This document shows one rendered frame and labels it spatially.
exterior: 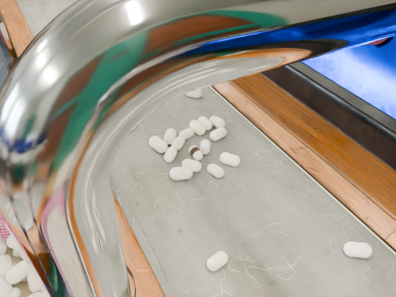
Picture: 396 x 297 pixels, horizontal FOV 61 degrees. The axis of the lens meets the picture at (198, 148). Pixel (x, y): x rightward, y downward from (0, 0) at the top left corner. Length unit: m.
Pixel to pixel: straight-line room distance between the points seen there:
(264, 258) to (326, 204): 0.14
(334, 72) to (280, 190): 0.40
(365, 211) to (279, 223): 0.13
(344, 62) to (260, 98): 0.54
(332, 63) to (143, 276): 0.33
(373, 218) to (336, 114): 0.40
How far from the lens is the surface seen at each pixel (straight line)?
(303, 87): 0.18
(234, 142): 0.62
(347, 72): 0.17
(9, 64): 0.96
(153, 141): 0.59
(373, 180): 0.59
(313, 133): 0.64
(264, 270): 0.46
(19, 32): 1.03
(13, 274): 0.49
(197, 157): 0.57
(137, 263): 0.43
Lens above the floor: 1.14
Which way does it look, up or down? 41 degrees down
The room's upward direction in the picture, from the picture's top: 3 degrees clockwise
